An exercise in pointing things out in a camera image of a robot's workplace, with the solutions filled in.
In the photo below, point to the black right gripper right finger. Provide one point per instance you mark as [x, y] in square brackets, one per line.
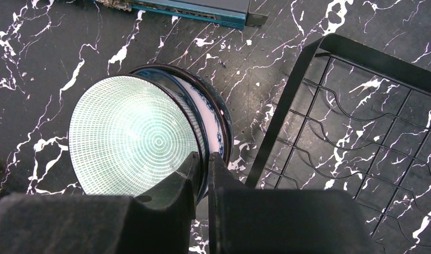
[248, 220]

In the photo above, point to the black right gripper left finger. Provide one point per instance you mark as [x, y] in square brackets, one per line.
[157, 221]

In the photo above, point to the black wire dish rack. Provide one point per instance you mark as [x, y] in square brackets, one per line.
[355, 119]

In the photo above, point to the grey blue network switch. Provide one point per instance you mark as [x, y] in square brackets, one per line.
[228, 13]

